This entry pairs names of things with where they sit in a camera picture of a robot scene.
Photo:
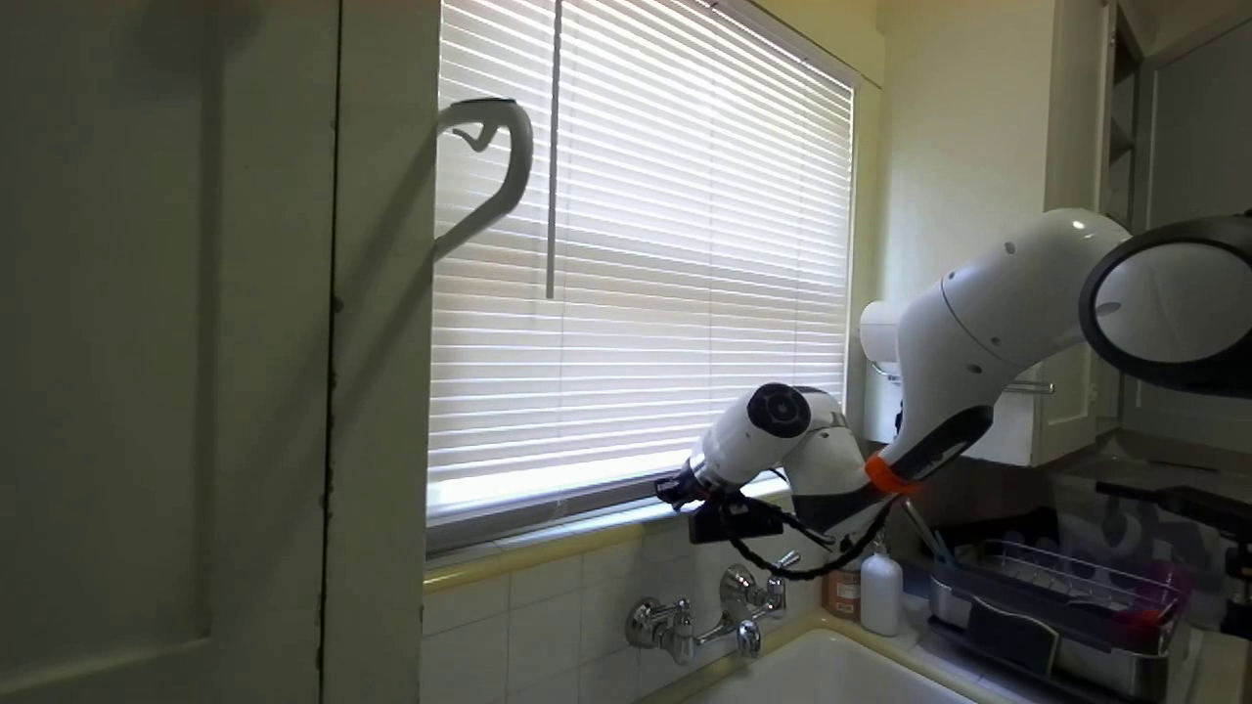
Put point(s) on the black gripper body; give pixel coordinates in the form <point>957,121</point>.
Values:
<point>738,519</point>

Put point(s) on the white window blinds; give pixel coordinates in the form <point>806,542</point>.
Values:
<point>652,327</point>

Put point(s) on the white black Franka robot arm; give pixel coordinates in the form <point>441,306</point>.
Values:
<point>978,339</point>

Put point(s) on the amber bottle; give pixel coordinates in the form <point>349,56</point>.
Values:
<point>844,592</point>

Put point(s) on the window sill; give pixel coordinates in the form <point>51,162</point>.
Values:
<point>549,531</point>

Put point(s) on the white plastic bottle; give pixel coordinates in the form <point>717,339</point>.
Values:
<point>880,592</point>

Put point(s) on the white sink basin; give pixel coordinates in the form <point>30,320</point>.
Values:
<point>835,672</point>

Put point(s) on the clear plastic organizer tray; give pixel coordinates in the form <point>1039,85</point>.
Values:
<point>1058,613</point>

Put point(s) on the clear blind tilt wand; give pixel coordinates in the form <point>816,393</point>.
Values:
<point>552,130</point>

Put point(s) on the grey curved hook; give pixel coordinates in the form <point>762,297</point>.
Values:
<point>518,141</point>

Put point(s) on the cream panelled door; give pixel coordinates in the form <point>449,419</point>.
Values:
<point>159,393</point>

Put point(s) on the chrome wall faucet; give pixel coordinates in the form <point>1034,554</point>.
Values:
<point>678,627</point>

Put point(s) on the white wall cabinet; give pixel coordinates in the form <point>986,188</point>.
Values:
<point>1076,406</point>

